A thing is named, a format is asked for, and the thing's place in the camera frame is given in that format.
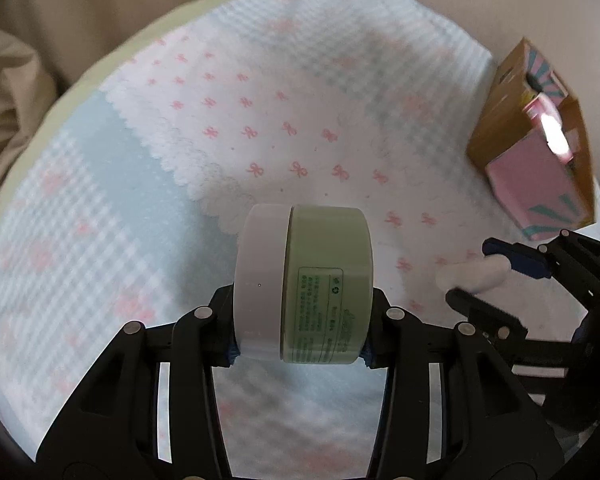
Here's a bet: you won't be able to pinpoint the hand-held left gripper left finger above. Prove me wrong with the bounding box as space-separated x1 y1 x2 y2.
35 284 238 480

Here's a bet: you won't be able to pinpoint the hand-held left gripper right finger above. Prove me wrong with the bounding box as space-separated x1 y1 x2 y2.
362 287 566 480

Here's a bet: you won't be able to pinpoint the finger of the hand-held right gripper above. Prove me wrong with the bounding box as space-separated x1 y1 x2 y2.
481 229 600 307
445 287 529 343

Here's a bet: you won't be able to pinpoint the large white lid green jar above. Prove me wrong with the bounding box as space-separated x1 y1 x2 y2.
233 203 375 364

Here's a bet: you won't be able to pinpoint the cardboard box with pink print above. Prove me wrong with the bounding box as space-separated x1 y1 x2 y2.
467 36 597 242

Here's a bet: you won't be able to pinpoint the blue pink printed bed sheet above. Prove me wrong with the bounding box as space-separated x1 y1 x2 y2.
0 0 600 480

